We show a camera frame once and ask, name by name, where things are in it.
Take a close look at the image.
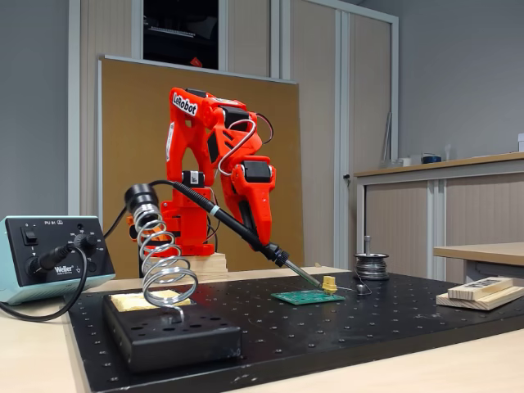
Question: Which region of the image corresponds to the black soldering iron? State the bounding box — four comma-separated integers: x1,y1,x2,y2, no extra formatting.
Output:
171,179,324,288

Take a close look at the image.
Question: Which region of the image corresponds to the teal Weller soldering station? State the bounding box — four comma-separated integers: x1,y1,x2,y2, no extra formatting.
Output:
0,215,116,306

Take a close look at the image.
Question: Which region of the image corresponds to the wooden base block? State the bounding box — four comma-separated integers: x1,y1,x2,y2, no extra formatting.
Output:
149,252,228,283

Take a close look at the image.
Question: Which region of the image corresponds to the solder wire spool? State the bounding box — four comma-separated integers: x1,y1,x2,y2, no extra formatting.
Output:
354,252,391,282

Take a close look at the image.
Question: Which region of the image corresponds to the low cabinet with sliding doors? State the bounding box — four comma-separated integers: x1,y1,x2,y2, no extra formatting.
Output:
353,151,524,283

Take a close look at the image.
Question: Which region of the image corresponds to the plain wooden plank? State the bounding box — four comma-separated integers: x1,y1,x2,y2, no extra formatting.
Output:
436,285,524,311

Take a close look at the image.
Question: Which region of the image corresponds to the tall beige cabinet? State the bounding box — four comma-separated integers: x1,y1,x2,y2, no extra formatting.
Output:
68,0,400,271

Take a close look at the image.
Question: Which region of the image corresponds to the wooden plank with Kapla print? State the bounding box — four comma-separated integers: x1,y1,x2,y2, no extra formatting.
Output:
447,276,515,300

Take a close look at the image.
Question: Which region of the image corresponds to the black soldering iron cable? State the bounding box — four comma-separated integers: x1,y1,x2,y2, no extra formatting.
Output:
0,178,177,323

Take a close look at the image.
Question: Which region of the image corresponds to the thin solder wire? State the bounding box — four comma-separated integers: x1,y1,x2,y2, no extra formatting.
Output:
335,278,373,296

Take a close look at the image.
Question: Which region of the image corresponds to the yellow cleaning sponge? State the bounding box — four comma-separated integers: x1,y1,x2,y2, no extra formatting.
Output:
111,289,192,312

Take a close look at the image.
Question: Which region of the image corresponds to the black stand with spring holder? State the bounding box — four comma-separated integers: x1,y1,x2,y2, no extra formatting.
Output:
102,183,242,373

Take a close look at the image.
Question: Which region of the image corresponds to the green circuit board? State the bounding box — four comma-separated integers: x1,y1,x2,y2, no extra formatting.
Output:
270,289,346,306

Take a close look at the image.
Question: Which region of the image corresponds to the beige desk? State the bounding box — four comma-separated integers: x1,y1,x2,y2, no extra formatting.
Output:
432,242,524,287

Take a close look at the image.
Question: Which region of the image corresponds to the black perforated breadboard plate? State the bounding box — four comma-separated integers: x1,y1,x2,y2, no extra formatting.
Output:
67,271,524,393

